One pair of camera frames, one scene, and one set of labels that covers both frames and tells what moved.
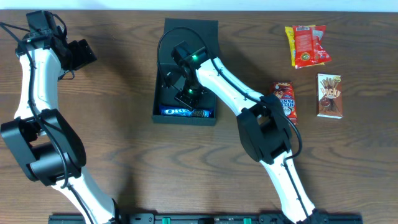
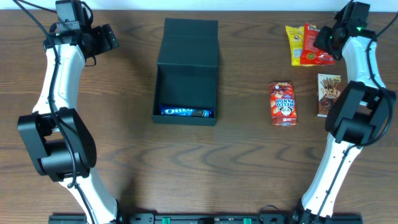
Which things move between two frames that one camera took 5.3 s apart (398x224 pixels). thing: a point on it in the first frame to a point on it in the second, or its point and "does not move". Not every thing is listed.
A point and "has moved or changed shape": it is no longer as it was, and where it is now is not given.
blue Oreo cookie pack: (176, 111) does not move
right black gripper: (186, 99) to (323, 41)
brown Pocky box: (329, 96) does not move
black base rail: (207, 218) does not move
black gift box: (203, 32) does not move
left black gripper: (83, 50) to (106, 37)
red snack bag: (309, 48) has moved or changed shape
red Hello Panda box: (285, 90) does not move
